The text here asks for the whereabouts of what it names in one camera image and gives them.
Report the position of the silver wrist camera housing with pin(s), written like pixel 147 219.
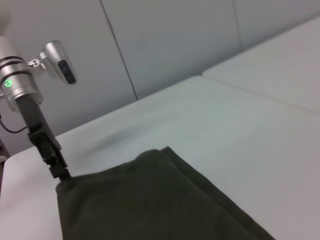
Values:
pixel 60 62

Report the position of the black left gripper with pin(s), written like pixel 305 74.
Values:
pixel 37 130

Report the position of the dark green t-shirt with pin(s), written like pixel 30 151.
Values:
pixel 155 200

